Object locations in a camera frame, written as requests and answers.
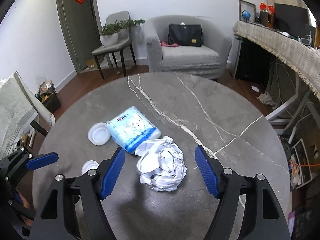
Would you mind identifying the white plastic lid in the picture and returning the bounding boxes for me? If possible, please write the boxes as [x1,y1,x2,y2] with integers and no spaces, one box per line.
[87,122,111,146]

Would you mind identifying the white paper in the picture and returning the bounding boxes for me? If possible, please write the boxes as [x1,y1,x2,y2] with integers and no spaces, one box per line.
[135,136,187,192]

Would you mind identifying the blue tissue pack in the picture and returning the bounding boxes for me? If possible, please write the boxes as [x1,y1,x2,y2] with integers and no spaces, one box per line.
[106,106,161,154]

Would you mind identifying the basket of items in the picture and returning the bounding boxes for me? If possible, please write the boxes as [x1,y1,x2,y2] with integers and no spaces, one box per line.
[36,80,61,113]

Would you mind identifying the round grey marble table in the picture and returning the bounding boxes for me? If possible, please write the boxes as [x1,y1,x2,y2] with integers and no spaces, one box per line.
[33,73,290,239]

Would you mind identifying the small cardboard box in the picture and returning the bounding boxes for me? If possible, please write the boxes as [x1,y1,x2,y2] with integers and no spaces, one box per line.
[86,56,104,69]

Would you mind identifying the grey armchair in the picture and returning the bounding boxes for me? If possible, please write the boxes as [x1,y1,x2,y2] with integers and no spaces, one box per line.
[143,15,232,80]

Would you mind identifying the potted green plant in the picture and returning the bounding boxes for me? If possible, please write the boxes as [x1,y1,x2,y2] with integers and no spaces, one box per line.
[100,19,145,47]

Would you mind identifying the red cloth on armchair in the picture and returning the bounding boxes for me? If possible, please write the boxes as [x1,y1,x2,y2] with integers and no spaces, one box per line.
[161,41,179,48]

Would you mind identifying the black bag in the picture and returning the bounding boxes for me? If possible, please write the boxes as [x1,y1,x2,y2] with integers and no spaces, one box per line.
[168,23,203,47]

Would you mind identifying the fringed desk cloth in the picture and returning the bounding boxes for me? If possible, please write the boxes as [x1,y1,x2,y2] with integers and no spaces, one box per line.
[233,21,320,98]

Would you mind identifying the grey dining chair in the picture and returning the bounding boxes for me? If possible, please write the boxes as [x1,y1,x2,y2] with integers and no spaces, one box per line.
[92,11,137,81]

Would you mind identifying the grey door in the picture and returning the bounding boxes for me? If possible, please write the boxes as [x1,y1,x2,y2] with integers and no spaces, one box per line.
[56,0,101,74]

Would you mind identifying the small globe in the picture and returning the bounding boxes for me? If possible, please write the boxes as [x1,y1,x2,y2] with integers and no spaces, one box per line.
[241,10,251,22]

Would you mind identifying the wooden speaker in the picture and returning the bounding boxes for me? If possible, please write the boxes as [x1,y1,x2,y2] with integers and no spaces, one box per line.
[259,11,274,29]

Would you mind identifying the black monitor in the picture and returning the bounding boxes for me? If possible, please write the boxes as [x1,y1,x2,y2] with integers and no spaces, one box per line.
[273,3,309,37]

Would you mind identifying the picture frame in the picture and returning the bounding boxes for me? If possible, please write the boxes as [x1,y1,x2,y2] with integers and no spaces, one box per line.
[239,0,256,23]

